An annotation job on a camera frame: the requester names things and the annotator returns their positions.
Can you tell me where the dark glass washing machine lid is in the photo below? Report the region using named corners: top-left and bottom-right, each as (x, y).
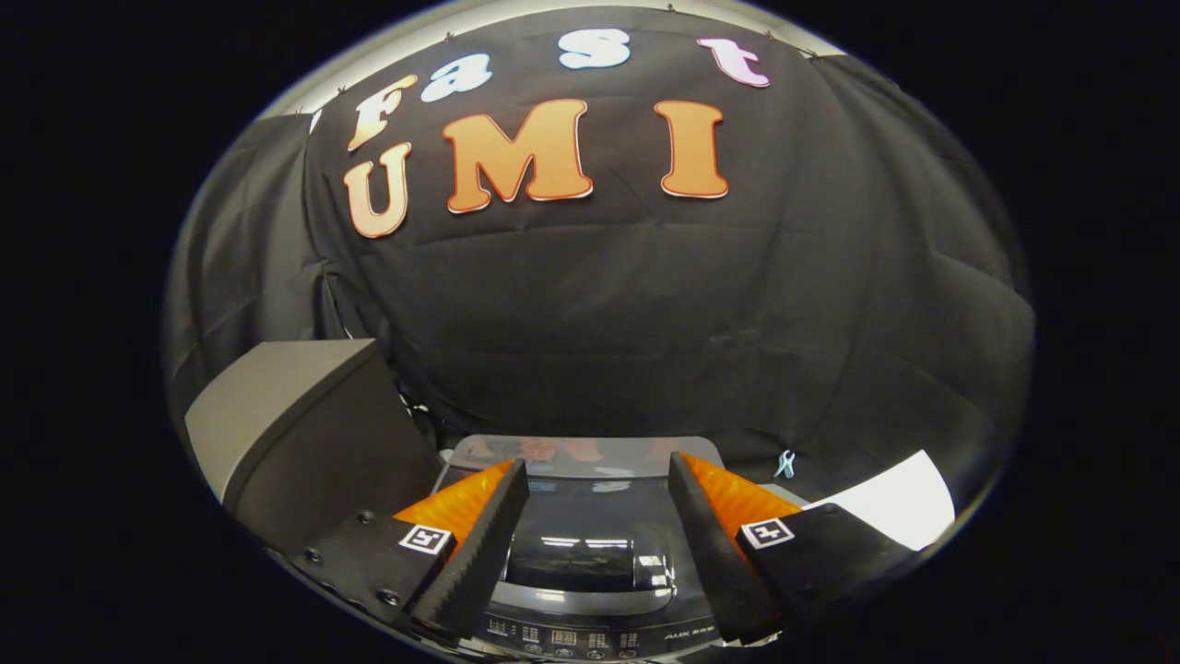
top-left (433, 435), bottom-right (729, 599)

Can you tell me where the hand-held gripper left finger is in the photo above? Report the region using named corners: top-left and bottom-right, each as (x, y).
top-left (281, 458), bottom-right (531, 642)

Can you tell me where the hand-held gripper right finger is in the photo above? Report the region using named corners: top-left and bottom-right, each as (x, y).
top-left (667, 451), bottom-right (923, 644)

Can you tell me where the white board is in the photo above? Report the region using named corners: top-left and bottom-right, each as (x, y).
top-left (802, 450), bottom-right (957, 551)

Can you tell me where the grey stand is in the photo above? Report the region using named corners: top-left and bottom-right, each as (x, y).
top-left (184, 339), bottom-right (443, 554)

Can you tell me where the grey washing machine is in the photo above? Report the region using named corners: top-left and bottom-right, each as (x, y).
top-left (429, 435), bottom-right (738, 663)

